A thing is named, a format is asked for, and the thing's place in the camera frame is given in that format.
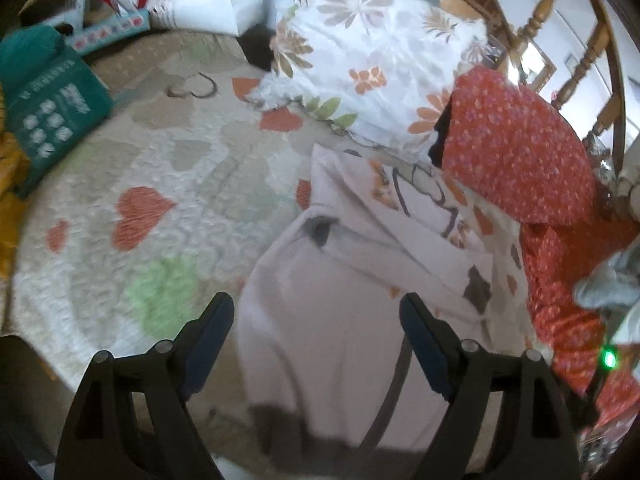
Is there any white small garment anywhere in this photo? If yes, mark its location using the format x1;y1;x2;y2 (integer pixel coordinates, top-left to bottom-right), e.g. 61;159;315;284
236;146;539;479

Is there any red floral sheet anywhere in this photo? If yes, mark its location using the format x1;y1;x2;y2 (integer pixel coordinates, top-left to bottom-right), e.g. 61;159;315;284
519;219;640;430

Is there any grey cloth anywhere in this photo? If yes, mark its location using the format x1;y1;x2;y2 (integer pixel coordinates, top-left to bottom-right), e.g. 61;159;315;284
573;237;639;310

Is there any heart patterned quilt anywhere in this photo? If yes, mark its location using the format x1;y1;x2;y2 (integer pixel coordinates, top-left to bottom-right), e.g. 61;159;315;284
8;29;551;480

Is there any red floral pillow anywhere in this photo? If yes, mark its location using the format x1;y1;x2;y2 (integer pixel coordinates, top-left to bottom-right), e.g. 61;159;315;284
430;66;597;226

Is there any yellow cloth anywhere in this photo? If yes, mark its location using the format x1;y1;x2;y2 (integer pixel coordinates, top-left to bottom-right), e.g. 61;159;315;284
0;94;29;281

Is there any teal printed box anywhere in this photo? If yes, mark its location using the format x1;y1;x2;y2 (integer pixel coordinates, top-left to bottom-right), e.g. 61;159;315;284
1;25;113;197

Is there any white floral pillow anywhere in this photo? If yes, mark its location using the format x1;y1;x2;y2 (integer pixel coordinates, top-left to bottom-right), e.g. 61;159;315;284
248;0;488;162

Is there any light blue patterned box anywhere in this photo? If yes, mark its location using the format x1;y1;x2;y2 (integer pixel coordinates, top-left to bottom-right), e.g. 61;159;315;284
65;9;151;56

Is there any wooden chair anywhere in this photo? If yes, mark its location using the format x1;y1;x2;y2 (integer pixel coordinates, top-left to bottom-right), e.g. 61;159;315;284
440;0;637;171

